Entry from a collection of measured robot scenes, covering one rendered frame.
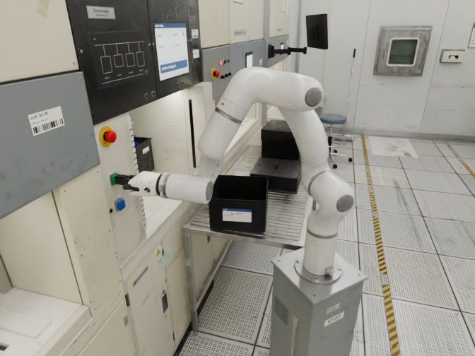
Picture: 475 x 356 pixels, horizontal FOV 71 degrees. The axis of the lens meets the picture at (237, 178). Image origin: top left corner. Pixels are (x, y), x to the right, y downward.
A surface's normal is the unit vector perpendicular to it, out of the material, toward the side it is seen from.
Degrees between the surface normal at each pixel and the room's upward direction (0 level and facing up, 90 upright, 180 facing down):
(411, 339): 0
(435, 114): 90
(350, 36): 90
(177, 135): 90
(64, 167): 90
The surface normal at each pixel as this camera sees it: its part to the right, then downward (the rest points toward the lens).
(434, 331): -0.01, -0.91
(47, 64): 0.96, 0.11
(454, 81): -0.29, 0.40
